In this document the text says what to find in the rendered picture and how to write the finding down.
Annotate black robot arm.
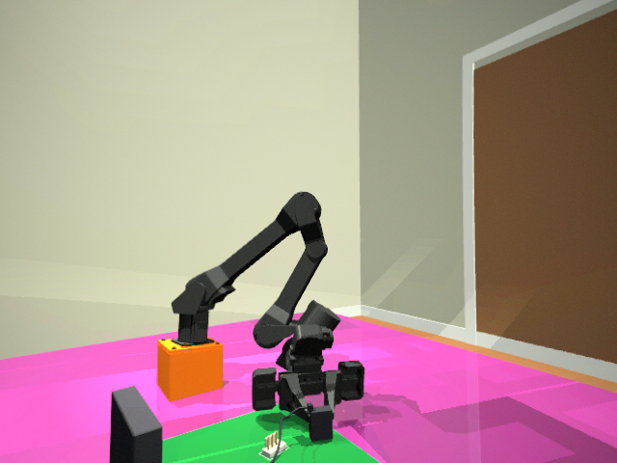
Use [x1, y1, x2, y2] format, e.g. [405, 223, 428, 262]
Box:
[171, 191, 340, 370]

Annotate black cooling fan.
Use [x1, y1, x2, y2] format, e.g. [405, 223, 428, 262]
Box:
[110, 386, 163, 463]

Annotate green circuit board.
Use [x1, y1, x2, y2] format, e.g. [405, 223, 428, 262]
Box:
[162, 404, 379, 463]

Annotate black connector plug with cable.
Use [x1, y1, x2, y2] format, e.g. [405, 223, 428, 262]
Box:
[270, 403, 333, 463]

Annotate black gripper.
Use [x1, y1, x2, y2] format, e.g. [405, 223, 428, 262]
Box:
[252, 356, 364, 418]

